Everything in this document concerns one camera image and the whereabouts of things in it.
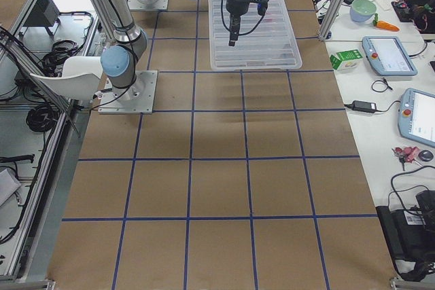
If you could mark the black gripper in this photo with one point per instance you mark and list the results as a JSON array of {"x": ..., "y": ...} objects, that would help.
[{"x": 235, "y": 7}]

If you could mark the clear plastic box lid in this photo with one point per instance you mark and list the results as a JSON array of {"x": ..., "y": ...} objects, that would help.
[{"x": 267, "y": 43}]

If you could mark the green white carton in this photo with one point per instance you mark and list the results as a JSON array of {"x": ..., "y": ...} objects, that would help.
[{"x": 347, "y": 59}]

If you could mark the green and blue bowl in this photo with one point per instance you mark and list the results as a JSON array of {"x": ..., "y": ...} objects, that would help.
[{"x": 362, "y": 10}]

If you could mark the black power adapter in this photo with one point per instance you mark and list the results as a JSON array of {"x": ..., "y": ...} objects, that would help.
[{"x": 364, "y": 106}]

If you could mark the toy carrot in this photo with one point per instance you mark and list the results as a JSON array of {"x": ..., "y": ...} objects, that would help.
[{"x": 384, "y": 25}]

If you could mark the upper teach pendant tablet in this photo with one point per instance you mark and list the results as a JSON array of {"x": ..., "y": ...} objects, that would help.
[{"x": 387, "y": 56}]

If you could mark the teach pendant tablet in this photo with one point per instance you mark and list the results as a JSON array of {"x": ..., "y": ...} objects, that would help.
[
  {"x": 416, "y": 116},
  {"x": 387, "y": 56}
]

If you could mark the white plastic chair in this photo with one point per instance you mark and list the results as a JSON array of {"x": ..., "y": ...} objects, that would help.
[{"x": 79, "y": 80}]

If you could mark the lower teach pendant tablet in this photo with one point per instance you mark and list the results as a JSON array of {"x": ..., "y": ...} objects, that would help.
[{"x": 416, "y": 116}]

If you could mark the red keys bundle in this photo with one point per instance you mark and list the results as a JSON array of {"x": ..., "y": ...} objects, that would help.
[{"x": 406, "y": 154}]

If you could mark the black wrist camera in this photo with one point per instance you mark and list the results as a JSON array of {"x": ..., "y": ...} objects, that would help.
[{"x": 262, "y": 6}]

